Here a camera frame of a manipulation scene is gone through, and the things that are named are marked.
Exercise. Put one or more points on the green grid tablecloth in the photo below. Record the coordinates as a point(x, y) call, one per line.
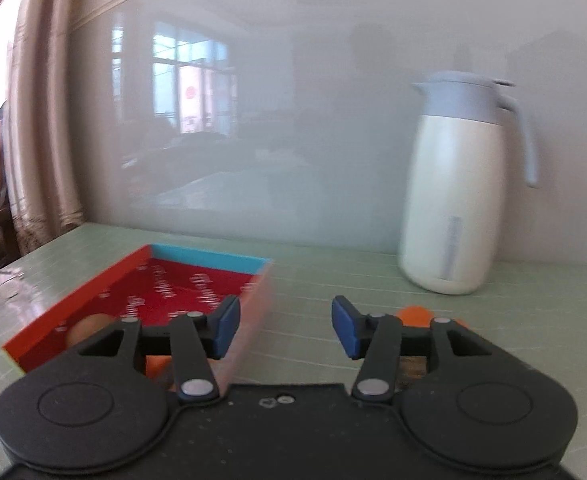
point(323, 270)

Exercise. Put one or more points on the mandarin orange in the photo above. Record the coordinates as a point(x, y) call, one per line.
point(416, 316)
point(156, 366)

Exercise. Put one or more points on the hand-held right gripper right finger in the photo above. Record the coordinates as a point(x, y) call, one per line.
point(344, 327)

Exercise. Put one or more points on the colourful cardboard box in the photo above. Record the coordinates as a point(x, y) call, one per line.
point(183, 280)

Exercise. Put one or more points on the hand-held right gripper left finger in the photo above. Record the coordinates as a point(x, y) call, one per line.
point(227, 327)

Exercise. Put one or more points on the brown kiwi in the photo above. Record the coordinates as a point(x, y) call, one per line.
point(89, 329)

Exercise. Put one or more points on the beige curtain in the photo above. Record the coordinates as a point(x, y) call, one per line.
point(38, 110)

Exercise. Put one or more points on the white thermos jug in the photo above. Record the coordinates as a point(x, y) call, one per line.
point(453, 185)

